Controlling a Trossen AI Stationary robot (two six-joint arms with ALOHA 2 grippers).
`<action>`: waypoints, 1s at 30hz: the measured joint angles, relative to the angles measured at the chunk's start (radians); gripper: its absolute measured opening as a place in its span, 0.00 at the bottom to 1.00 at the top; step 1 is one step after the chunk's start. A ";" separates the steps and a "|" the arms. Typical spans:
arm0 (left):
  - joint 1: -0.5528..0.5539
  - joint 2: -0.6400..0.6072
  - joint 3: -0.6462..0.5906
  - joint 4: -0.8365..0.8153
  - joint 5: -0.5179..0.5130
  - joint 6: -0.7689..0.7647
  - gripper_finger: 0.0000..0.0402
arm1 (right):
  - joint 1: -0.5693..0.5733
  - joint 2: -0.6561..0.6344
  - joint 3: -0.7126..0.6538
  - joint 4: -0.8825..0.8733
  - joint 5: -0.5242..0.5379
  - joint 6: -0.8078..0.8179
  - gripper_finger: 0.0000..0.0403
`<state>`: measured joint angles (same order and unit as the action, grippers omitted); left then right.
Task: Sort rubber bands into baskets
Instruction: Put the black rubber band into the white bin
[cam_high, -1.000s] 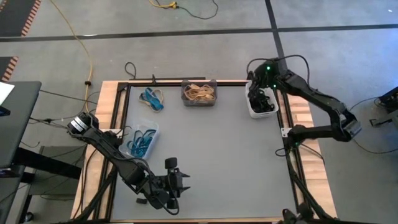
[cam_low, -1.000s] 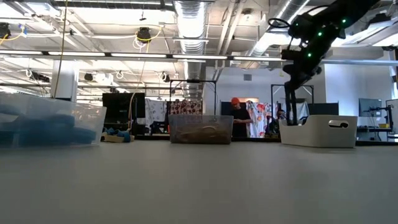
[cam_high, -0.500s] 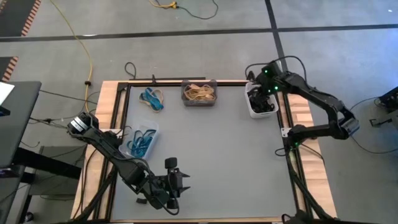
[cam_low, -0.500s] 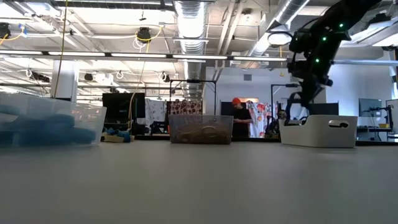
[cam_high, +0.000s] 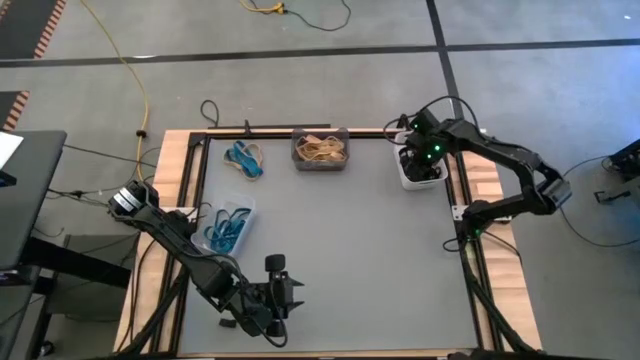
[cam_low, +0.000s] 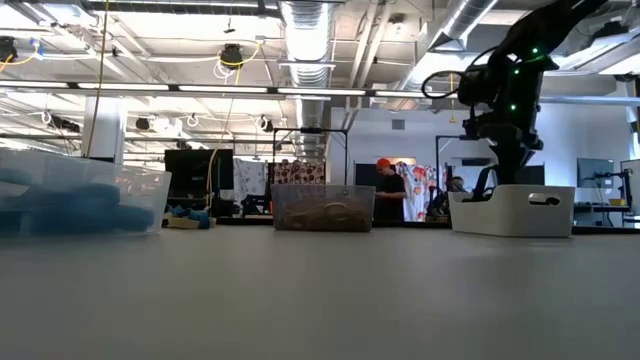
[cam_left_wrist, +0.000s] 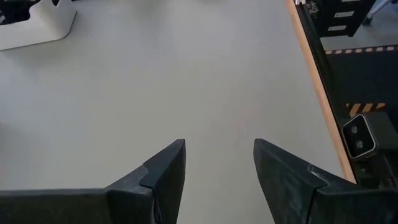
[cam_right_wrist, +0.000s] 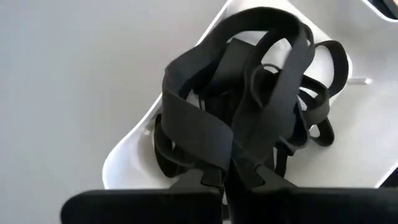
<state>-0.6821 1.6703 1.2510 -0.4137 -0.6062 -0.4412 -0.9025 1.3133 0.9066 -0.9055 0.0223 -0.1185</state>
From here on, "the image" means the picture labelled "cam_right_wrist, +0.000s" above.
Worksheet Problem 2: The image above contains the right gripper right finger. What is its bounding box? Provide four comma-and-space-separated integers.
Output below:
224, 158, 398, 224

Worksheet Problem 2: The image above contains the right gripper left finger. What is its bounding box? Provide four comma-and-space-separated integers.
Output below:
60, 169, 224, 224

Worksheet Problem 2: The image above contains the short black rubber band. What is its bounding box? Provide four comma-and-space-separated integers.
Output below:
153, 113, 200, 179
307, 118, 336, 147
297, 74, 331, 126

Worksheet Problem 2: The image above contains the thin black rubber band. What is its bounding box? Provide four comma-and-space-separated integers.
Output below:
249, 63, 282, 110
161, 6, 315, 172
312, 40, 349, 98

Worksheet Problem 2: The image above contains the white plastic basket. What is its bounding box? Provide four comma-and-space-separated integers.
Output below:
101, 0, 398, 190

